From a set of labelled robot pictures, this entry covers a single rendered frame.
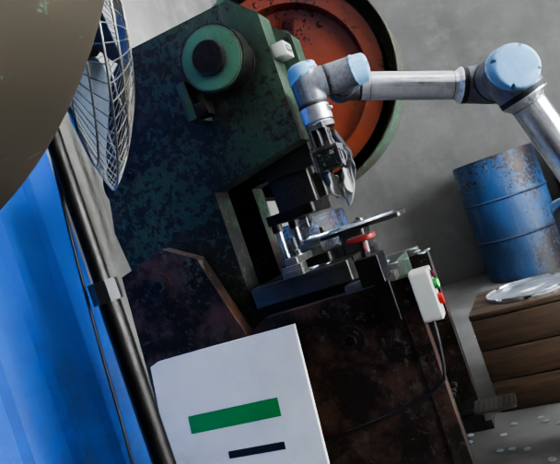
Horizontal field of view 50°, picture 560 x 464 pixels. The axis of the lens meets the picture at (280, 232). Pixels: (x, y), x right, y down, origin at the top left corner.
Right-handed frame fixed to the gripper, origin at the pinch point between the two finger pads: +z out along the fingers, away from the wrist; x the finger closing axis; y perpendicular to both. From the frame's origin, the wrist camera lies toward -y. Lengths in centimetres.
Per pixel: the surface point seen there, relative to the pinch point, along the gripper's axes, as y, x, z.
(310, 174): -27.4, -15.2, -11.5
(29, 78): 105, 4, -17
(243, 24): -13, -15, -56
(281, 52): -14.5, -8.0, -45.1
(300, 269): -7.2, -20.6, 13.4
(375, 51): -66, 9, -47
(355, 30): -66, 5, -56
